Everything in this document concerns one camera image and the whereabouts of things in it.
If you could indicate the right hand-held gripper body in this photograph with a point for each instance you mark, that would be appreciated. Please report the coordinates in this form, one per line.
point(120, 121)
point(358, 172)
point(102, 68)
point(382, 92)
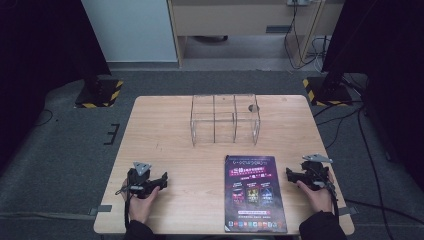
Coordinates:
point(313, 175)

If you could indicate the person's left hand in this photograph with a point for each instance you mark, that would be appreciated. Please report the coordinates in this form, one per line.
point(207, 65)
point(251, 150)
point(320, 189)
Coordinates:
point(141, 206)

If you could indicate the striped stand base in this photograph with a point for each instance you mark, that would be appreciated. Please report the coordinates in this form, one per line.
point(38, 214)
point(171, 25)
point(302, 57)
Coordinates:
point(98, 95)
point(328, 93)

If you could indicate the clear acrylic file rack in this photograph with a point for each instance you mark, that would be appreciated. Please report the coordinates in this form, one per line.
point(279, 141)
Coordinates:
point(225, 120)

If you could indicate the white power strip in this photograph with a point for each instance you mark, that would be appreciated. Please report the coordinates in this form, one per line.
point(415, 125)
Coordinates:
point(298, 2)

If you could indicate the black curtain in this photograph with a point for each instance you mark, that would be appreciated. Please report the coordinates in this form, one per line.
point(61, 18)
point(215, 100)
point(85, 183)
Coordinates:
point(43, 50)
point(383, 50)

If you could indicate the person's right hand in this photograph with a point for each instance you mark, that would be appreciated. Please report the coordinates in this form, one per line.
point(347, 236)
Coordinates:
point(318, 200)

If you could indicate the white cabinet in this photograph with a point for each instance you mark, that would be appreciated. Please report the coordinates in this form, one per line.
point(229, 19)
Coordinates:
point(130, 30)

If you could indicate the purple magazine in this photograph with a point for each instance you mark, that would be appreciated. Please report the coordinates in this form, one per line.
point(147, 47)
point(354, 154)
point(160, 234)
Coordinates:
point(255, 195)

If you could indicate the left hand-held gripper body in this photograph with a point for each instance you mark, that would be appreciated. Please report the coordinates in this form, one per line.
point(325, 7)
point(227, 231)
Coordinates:
point(140, 181)

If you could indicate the wooden desk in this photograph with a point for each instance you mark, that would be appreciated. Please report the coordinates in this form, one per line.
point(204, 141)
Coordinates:
point(240, 18)

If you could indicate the grey tape strip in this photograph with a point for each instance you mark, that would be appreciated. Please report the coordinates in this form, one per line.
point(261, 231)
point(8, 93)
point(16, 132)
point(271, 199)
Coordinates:
point(101, 209)
point(348, 211)

